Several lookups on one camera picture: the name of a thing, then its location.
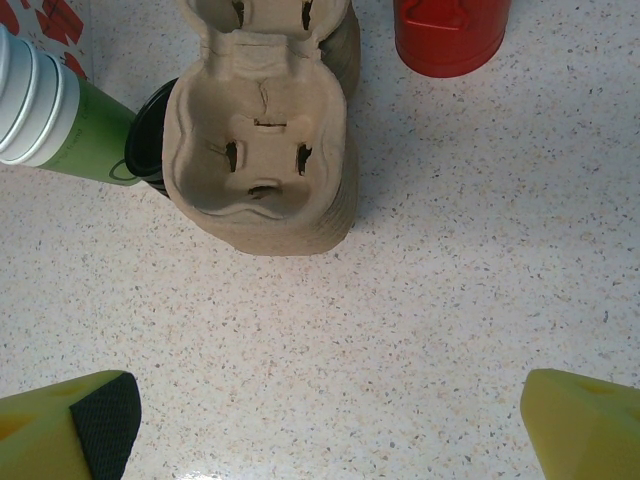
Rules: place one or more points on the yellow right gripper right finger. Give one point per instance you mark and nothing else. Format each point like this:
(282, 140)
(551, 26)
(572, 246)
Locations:
(590, 435)

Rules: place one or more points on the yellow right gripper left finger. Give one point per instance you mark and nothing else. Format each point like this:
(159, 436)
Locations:
(40, 440)

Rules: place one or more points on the brown pulp cup carrier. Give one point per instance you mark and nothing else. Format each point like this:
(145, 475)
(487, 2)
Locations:
(260, 100)

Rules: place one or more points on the red and white paper bag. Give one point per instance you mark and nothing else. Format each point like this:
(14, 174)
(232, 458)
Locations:
(45, 30)

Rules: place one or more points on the stack of green paper cups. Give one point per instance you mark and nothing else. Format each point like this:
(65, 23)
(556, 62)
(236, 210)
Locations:
(55, 115)

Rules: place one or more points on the red straw holder cup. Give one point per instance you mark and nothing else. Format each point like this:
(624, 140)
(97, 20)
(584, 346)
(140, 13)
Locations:
(450, 45)

